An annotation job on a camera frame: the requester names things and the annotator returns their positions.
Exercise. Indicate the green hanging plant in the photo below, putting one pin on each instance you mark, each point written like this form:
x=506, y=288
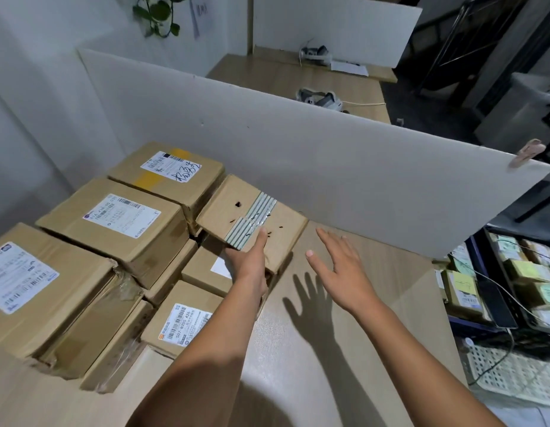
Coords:
x=159, y=11

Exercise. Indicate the wooden desk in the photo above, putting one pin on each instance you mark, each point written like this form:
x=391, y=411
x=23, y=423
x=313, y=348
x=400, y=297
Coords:
x=382, y=75
x=266, y=77

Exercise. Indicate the small white divider board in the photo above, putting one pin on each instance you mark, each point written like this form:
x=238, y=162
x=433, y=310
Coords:
x=337, y=22

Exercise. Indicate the white perforated plastic basket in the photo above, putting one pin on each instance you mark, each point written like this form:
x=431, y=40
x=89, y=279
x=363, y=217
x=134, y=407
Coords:
x=511, y=373

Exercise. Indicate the person's right forearm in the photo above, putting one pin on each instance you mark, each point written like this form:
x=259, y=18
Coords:
x=417, y=364

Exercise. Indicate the blue plastic crate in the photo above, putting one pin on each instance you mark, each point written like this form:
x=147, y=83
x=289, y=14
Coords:
x=468, y=322

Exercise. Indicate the person's left hand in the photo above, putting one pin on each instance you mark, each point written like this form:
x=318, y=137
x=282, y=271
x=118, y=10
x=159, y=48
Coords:
x=247, y=266

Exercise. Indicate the black metal stair railing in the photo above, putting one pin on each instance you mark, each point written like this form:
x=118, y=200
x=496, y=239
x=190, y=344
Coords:
x=462, y=44

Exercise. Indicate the person's left thumb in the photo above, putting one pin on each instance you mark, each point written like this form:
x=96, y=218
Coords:
x=259, y=240

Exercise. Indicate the person's right hand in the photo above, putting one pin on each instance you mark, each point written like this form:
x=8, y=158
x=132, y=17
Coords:
x=344, y=275

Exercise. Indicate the white paper sheet on wall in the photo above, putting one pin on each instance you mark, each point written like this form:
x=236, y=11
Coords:
x=204, y=13

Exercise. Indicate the person's left forearm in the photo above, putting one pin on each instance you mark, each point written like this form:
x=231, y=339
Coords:
x=204, y=351

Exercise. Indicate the person's right thumb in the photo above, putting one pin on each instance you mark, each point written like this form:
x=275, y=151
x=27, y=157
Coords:
x=317, y=264

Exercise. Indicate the group of small labelled packets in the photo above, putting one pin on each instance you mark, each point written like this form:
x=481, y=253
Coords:
x=526, y=271

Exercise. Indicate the grey handheld scanner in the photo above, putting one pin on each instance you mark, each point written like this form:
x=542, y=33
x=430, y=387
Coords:
x=317, y=53
x=319, y=98

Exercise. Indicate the black phone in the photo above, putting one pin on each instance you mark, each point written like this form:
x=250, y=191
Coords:
x=497, y=302

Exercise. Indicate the black plastic crate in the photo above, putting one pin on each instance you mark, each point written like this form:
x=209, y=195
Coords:
x=540, y=329

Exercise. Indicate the striped tape cardboard box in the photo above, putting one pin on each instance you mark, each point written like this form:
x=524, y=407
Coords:
x=239, y=208

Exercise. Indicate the pile of brown labelled parcels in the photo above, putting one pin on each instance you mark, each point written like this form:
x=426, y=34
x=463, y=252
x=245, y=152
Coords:
x=101, y=244

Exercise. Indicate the large white divider board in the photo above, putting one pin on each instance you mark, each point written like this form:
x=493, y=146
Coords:
x=301, y=151

